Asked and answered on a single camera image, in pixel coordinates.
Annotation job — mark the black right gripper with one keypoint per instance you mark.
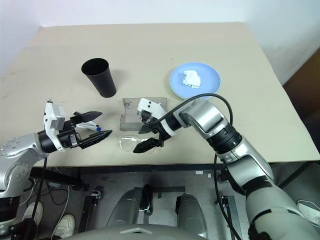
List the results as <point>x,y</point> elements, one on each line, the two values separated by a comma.
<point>161,133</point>

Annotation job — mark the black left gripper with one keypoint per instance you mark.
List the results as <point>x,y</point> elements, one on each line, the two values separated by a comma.
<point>68,140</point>

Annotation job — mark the white marker with blue cap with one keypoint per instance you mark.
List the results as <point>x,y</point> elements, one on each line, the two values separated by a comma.
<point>94,128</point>

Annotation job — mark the clear safety glasses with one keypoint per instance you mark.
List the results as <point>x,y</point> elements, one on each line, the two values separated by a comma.
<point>125,143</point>

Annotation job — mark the grey translucent glasses case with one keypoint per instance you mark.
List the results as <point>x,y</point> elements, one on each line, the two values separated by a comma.
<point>128,117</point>

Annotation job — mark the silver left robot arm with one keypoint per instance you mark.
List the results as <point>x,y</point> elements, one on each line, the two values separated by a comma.
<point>15,147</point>

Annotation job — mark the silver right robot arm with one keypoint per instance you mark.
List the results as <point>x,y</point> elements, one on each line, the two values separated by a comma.
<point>250,160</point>

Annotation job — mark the black plastic cup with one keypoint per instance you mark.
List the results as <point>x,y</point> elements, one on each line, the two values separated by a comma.
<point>102,82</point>

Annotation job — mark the grey power adapter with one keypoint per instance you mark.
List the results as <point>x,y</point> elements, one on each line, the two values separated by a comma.
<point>53,185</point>

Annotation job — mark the crumpled white tissue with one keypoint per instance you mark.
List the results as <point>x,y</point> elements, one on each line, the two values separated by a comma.
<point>191,78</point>

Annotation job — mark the grey left robot leg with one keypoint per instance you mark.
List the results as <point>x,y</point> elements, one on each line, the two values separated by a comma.
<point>125,210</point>

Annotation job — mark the grey robot leg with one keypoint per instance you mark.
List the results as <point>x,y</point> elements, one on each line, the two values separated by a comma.
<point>125,210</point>
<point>191,215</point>

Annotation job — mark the light blue plate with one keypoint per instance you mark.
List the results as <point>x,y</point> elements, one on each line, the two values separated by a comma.
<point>210,77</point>

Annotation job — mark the grey right robot leg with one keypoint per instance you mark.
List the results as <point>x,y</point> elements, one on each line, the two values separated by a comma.
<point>191,215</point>

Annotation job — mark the grey robot torso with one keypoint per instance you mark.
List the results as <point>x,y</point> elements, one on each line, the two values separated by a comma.
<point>130,233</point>

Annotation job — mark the white sneaker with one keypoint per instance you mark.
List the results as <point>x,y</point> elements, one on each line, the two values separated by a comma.
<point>33,212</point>
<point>65,225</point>

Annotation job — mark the brown wooden cabinet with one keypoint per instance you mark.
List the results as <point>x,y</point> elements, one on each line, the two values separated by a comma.
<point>307,87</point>

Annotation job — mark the white power strip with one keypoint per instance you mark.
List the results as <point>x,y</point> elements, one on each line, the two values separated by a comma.
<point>310,212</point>

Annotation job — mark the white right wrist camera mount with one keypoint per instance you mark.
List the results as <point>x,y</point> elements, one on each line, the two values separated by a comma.
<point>150,105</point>

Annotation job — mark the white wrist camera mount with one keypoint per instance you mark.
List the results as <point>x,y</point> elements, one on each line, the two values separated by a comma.
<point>150,105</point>
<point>48,117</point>

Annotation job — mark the black table frame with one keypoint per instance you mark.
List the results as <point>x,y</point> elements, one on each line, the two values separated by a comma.
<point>125,170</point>

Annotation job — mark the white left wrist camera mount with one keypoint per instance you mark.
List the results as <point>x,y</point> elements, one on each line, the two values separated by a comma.
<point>48,117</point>

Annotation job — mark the black metal stand rail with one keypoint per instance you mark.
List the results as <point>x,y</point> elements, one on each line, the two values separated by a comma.
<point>231,217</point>
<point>91,210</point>

